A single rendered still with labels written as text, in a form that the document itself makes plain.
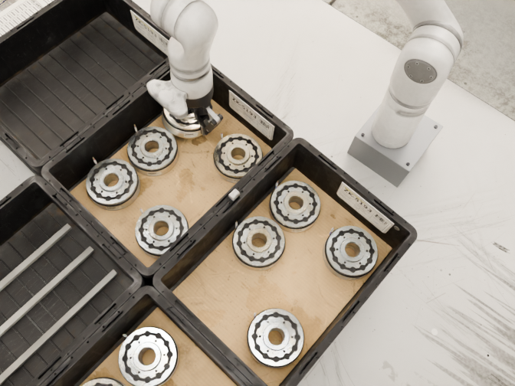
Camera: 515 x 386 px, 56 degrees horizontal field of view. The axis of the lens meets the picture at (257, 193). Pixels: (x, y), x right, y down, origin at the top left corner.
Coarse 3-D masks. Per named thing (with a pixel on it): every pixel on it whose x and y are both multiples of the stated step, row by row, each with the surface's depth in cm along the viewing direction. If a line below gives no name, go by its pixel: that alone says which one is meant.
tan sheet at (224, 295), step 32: (320, 192) 103; (320, 224) 100; (352, 224) 100; (224, 256) 96; (288, 256) 97; (320, 256) 97; (352, 256) 98; (384, 256) 98; (192, 288) 94; (224, 288) 94; (256, 288) 94; (288, 288) 95; (320, 288) 95; (352, 288) 95; (224, 320) 92; (320, 320) 93
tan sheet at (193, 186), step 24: (192, 144) 106; (216, 144) 106; (264, 144) 106; (192, 168) 103; (72, 192) 100; (144, 192) 101; (168, 192) 101; (192, 192) 101; (216, 192) 102; (96, 216) 98; (120, 216) 98; (192, 216) 99; (120, 240) 97; (144, 264) 95
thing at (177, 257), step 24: (288, 144) 95; (264, 168) 93; (336, 168) 94; (240, 192) 91; (360, 192) 92; (216, 216) 89; (192, 240) 87; (408, 240) 89; (168, 264) 85; (192, 312) 82; (216, 336) 81; (336, 336) 82; (240, 360) 80; (312, 360) 80; (264, 384) 78; (288, 384) 79
